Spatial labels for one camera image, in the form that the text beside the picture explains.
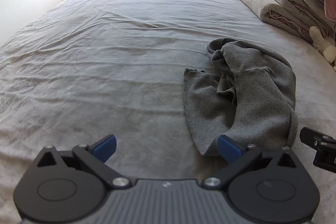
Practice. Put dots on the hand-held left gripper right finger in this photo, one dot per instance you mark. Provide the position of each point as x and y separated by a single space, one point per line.
228 148

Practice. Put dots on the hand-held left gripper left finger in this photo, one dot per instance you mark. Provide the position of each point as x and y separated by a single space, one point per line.
106 148

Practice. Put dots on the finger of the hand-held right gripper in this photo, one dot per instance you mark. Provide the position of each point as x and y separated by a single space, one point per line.
309 137

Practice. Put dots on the grey ruffled knit garment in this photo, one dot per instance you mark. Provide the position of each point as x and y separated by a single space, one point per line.
249 108

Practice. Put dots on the bed with grey sheet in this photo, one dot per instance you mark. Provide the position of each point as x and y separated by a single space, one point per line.
105 56

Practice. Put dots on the white plush toy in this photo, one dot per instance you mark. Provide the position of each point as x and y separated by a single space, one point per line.
321 40

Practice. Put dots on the light grey rolled quilt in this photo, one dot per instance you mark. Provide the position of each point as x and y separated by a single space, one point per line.
262 3

